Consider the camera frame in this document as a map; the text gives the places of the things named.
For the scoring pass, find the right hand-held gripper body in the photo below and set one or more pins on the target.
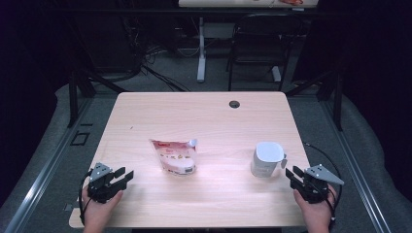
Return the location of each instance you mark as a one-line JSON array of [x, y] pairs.
[[319, 184]]

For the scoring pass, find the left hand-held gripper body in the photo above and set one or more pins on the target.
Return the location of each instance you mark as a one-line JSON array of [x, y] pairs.
[[100, 184]]

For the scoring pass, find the white container with flip lid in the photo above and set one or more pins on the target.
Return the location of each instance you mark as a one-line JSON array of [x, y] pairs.
[[267, 158]]

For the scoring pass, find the red and white refill pouch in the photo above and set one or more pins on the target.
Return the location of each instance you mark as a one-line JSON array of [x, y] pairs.
[[176, 157]]

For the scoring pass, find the person's right hand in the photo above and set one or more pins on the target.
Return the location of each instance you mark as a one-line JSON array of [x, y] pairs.
[[319, 215]]

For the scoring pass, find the person's left hand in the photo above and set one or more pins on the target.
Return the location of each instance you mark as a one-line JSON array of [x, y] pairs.
[[97, 215]]

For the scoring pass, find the black square floor socket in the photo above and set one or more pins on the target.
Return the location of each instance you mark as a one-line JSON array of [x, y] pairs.
[[80, 138]]

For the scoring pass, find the short white desk foot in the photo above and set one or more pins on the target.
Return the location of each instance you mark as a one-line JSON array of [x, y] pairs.
[[276, 73]]

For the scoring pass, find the black chair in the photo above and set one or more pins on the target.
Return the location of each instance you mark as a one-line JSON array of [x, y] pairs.
[[264, 42]]

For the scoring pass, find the long white desk leg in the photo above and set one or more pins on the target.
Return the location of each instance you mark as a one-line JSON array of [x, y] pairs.
[[201, 55]]

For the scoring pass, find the light wooden background desk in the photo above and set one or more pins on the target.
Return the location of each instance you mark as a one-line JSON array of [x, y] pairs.
[[233, 3]]

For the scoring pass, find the aluminium floor rail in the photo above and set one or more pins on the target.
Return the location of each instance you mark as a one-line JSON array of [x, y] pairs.
[[356, 171], [45, 171]]

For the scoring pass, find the black metal stand frame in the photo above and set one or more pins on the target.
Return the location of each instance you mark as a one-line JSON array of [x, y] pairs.
[[74, 97], [337, 100]]

